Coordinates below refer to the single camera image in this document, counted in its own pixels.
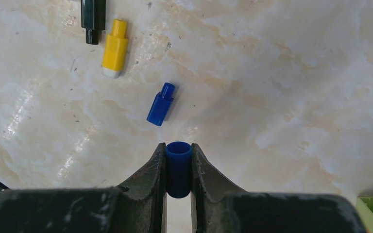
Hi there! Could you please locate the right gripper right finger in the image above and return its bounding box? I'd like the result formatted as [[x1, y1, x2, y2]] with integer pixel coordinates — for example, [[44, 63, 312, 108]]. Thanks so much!
[[191, 144, 366, 233]]

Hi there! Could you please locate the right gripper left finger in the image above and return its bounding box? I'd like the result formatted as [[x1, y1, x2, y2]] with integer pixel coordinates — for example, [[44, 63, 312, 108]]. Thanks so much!
[[0, 143, 166, 233]]

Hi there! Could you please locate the blue wide marker cap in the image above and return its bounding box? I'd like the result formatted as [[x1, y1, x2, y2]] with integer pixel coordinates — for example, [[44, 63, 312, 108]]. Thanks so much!
[[165, 141, 192, 199]]

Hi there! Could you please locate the dark blue marker cap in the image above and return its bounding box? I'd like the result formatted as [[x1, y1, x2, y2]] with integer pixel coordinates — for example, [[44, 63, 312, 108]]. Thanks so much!
[[147, 83, 176, 126]]

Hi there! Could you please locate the yellow marker cap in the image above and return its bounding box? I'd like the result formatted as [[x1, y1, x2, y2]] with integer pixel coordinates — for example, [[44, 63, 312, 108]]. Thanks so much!
[[102, 19, 129, 79]]

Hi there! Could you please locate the black marker cap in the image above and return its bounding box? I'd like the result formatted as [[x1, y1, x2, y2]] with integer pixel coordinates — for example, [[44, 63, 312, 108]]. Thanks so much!
[[81, 0, 106, 45]]

